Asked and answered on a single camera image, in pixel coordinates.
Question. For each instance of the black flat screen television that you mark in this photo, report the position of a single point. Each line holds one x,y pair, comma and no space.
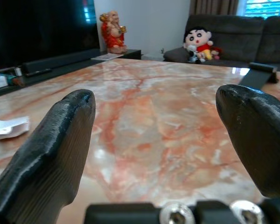
37,28

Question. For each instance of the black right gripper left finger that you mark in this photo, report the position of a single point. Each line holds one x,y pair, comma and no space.
51,158

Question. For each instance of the window with louvres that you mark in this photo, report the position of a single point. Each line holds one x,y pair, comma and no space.
263,8

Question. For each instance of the white crumpled paper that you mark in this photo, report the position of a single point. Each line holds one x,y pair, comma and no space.
7,128

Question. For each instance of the small red plush doll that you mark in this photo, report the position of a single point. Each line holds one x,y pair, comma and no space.
216,53

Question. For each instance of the black low tv cabinet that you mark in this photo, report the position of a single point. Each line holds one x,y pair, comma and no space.
67,67

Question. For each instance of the white booklet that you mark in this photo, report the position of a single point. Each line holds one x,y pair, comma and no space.
106,56

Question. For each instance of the cartoon boy plush red shirt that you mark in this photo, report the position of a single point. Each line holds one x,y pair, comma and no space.
198,38

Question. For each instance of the black folding stand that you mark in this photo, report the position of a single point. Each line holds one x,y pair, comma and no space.
256,77

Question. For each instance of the black soundbar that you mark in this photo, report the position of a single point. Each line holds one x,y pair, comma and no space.
60,60

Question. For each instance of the dark grey fabric sofa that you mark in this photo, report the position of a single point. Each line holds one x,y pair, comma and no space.
242,39

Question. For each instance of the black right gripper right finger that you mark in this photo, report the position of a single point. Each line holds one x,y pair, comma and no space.
261,140

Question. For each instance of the small black white plush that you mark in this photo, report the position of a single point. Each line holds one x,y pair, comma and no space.
194,54

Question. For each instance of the laughing buddha statue red robe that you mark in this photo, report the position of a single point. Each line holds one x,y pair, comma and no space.
113,32

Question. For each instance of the brown curtain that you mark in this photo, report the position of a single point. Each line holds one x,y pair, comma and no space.
214,7

